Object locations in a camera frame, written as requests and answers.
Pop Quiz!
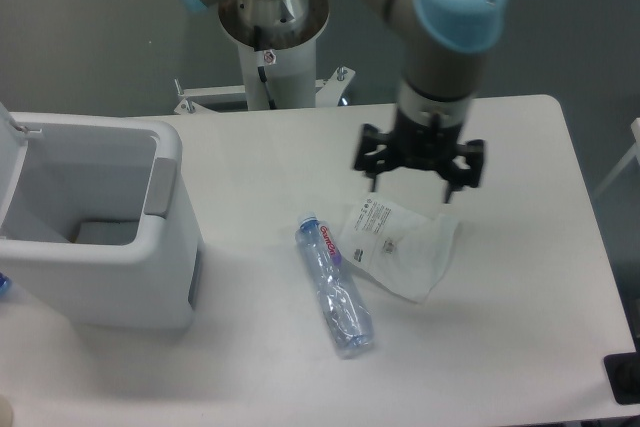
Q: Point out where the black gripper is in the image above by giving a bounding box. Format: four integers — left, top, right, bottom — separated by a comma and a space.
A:
353, 104, 485, 204

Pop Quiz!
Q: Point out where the white push-lid trash can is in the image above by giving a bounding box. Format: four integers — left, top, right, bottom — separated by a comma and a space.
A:
1, 111, 203, 329

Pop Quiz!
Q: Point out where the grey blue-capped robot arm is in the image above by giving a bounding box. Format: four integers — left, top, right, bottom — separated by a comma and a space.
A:
182, 0, 508, 193

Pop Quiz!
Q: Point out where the white printed plastic bag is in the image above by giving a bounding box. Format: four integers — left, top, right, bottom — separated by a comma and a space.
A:
338, 193, 459, 303

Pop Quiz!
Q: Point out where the crushed clear plastic bottle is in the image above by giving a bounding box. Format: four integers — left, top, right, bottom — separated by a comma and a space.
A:
295, 212, 374, 359

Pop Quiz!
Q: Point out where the black clamp at table edge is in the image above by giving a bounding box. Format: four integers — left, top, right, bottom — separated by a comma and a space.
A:
603, 352, 639, 405

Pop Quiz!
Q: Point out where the blue-capped bottle at left edge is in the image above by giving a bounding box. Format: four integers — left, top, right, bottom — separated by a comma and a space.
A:
0, 274, 12, 298

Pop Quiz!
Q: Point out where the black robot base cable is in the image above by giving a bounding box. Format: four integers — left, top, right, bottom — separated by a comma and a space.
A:
252, 24, 278, 111

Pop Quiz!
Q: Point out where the white frame at right edge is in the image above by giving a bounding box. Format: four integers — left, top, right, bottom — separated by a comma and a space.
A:
593, 118, 640, 199

